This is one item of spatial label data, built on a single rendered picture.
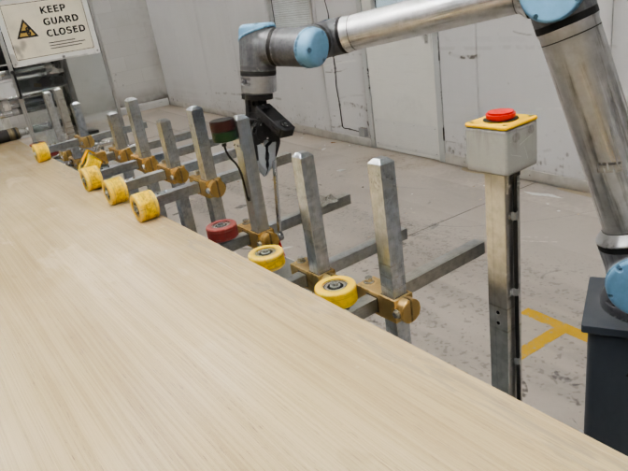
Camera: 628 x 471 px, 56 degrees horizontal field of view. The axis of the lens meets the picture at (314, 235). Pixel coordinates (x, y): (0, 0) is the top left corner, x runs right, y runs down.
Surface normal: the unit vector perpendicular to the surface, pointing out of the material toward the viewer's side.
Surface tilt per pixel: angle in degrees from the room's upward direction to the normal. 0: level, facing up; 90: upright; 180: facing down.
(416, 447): 0
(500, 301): 90
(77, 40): 90
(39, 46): 90
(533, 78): 90
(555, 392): 0
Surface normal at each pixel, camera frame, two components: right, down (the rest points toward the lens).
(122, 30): 0.54, 0.25
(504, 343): -0.80, 0.33
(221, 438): -0.15, -0.91
